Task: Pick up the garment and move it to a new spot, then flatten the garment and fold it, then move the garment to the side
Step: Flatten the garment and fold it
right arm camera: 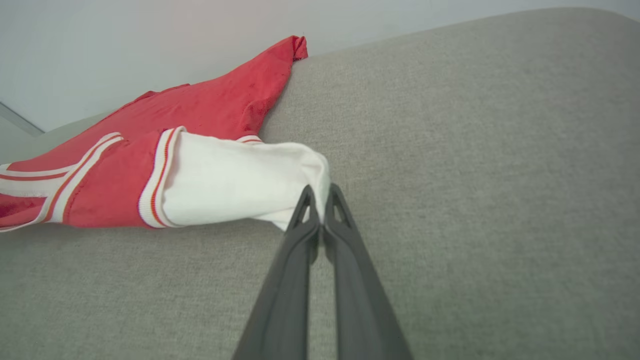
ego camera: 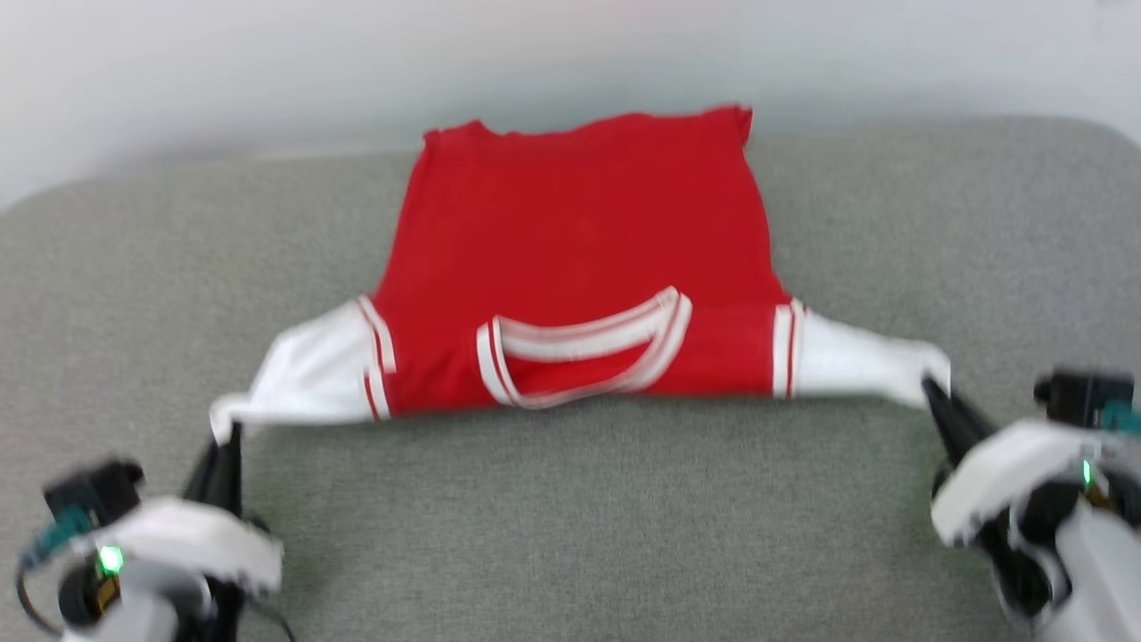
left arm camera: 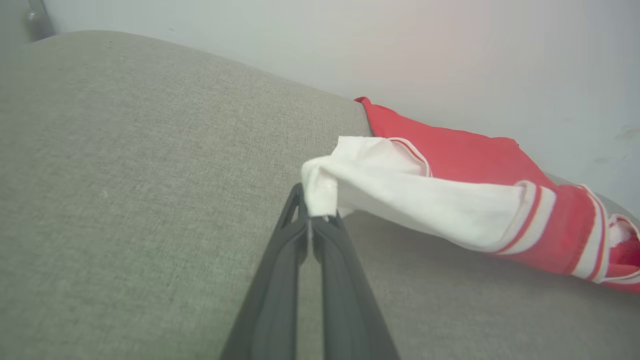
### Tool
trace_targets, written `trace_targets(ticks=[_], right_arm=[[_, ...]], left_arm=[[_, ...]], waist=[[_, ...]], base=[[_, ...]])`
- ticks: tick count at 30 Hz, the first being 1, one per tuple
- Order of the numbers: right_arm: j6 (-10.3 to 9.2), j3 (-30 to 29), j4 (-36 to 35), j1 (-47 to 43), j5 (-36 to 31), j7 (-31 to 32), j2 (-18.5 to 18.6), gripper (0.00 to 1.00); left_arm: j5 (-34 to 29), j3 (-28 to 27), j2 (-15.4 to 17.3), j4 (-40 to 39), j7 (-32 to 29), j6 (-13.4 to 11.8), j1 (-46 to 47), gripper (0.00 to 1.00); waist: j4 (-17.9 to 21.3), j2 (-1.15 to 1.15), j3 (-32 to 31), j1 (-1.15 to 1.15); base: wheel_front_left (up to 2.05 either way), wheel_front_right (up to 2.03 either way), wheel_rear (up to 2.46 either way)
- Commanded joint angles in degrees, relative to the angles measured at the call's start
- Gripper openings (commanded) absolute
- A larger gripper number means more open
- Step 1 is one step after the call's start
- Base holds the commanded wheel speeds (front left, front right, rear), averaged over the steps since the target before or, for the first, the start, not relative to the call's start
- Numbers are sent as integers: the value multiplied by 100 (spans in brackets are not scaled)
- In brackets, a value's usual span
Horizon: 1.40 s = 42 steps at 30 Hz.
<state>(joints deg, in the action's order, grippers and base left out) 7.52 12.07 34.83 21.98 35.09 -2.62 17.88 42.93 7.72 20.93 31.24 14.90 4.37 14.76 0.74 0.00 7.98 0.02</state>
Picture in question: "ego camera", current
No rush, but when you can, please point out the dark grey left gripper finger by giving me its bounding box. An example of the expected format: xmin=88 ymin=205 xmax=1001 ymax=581
xmin=182 ymin=439 xmax=220 ymax=505
xmin=217 ymin=423 xmax=245 ymax=518

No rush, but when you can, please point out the left camera cable teal plug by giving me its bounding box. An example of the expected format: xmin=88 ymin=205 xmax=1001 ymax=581
xmin=14 ymin=506 xmax=94 ymax=639

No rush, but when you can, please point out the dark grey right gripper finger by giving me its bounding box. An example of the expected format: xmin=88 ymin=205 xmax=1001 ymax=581
xmin=920 ymin=378 xmax=968 ymax=472
xmin=927 ymin=376 xmax=997 ymax=447

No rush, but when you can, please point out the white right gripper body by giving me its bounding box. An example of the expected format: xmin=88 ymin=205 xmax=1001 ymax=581
xmin=929 ymin=419 xmax=1108 ymax=621

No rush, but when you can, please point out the right camera cable teal plug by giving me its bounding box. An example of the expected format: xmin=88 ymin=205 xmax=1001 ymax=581
xmin=1098 ymin=399 xmax=1141 ymax=440

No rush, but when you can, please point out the red shirt with white sleeves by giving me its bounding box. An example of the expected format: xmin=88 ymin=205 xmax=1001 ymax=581
xmin=209 ymin=104 xmax=953 ymax=445

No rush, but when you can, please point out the camera cable teal plug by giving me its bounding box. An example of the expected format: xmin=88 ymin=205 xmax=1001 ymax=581
xmin=14 ymin=506 xmax=94 ymax=639
xmin=1098 ymin=399 xmax=1141 ymax=440

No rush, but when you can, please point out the grey fabric sofa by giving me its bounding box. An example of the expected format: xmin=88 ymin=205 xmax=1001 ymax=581
xmin=0 ymin=116 xmax=1141 ymax=642

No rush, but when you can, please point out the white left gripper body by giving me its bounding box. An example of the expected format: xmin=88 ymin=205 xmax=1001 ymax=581
xmin=87 ymin=496 xmax=286 ymax=642

